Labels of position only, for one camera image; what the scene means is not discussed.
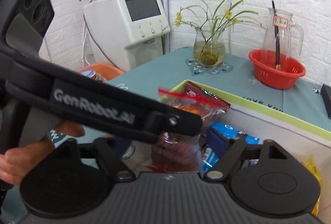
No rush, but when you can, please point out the dark red snack packet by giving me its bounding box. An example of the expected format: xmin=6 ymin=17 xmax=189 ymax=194
xmin=184 ymin=81 xmax=231 ymax=112

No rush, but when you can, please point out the clear glass pitcher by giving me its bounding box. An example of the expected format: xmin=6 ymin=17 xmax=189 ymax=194
xmin=262 ymin=8 xmax=304 ymax=62

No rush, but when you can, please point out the black straw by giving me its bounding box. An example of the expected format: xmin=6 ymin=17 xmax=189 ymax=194
xmin=272 ymin=0 xmax=281 ymax=71

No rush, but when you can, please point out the red plastic basket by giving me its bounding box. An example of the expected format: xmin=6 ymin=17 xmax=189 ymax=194
xmin=248 ymin=49 xmax=306 ymax=90

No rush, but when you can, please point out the white machine with screen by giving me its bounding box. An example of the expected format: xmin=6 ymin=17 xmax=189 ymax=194
xmin=83 ymin=0 xmax=170 ymax=72

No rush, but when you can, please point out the blue snack bag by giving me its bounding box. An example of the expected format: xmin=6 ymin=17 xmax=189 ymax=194
xmin=199 ymin=122 xmax=261 ymax=177

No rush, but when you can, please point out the black rectangular box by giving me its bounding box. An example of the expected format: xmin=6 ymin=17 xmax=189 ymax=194
xmin=320 ymin=84 xmax=331 ymax=119

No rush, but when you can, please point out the bare left hand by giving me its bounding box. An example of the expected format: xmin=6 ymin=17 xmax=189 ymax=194
xmin=0 ymin=120 xmax=86 ymax=186

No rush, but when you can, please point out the green cardboard snack box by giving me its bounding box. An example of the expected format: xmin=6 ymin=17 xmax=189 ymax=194
xmin=134 ymin=79 xmax=331 ymax=217

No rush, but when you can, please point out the teal tablecloth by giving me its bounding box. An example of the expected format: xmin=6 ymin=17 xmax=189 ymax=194
xmin=0 ymin=46 xmax=331 ymax=224

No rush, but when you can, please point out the glass vase with plant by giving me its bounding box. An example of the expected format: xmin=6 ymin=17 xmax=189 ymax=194
xmin=162 ymin=0 xmax=262 ymax=67

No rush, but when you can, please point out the clear red snack bag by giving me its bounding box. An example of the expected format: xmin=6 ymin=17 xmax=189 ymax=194
xmin=150 ymin=88 xmax=231 ymax=172

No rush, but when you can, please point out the orange plastic basin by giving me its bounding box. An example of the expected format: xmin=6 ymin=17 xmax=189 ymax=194
xmin=77 ymin=63 xmax=124 ymax=82

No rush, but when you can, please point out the yellow orange snack bag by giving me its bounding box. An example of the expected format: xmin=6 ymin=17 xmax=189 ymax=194
xmin=303 ymin=158 xmax=324 ymax=217

